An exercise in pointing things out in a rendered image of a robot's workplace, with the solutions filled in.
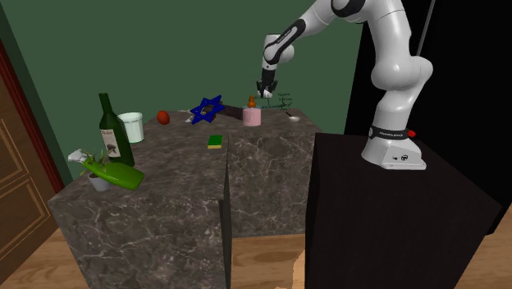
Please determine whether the pink cup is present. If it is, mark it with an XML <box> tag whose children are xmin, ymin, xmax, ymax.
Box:
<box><xmin>241</xmin><ymin>106</ymin><xmax>263</xmax><ymax>128</ymax></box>

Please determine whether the dark brown flat box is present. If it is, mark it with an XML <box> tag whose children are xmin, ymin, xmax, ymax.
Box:
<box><xmin>216</xmin><ymin>104</ymin><xmax>245</xmax><ymax>121</ymax></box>

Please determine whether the blue star figure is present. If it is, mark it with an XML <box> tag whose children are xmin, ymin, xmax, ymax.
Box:
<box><xmin>189</xmin><ymin>94</ymin><xmax>226</xmax><ymax>126</ymax></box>

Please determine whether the white cup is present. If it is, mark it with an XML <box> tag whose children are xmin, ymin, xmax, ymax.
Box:
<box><xmin>117</xmin><ymin>112</ymin><xmax>145</xmax><ymax>145</ymax></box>

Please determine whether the dark green wine bottle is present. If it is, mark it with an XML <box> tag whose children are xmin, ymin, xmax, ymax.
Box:
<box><xmin>98</xmin><ymin>92</ymin><xmax>135</xmax><ymax>167</ymax></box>

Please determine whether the bright green bottle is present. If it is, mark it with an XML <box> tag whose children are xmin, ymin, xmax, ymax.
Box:
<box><xmin>81</xmin><ymin>157</ymin><xmax>146</xmax><ymax>191</ymax></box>

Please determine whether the black robot stand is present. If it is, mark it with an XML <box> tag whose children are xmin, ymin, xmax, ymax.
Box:
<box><xmin>304</xmin><ymin>131</ymin><xmax>503</xmax><ymax>289</ymax></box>

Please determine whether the plant in white pot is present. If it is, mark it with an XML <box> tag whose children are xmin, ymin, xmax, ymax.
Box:
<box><xmin>67</xmin><ymin>148</ymin><xmax>116</xmax><ymax>193</ymax></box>

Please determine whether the brown wooden door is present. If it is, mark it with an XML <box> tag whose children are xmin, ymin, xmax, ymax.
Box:
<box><xmin>0</xmin><ymin>38</ymin><xmax>66</xmax><ymax>283</ymax></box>

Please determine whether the green wire rack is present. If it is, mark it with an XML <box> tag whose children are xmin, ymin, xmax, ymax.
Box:
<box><xmin>265</xmin><ymin>92</ymin><xmax>294</xmax><ymax>112</ymax></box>

